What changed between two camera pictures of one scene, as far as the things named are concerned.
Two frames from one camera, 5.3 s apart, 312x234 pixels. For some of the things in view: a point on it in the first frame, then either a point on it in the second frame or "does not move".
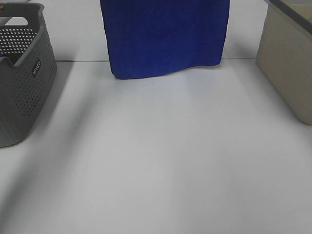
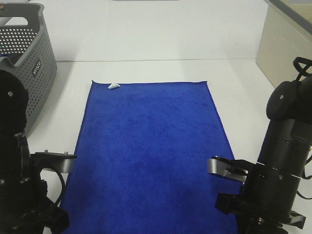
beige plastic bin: x=284 y=52 does not move
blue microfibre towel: x=149 y=38 to x=140 y=164
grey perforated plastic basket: x=28 y=69 does not move
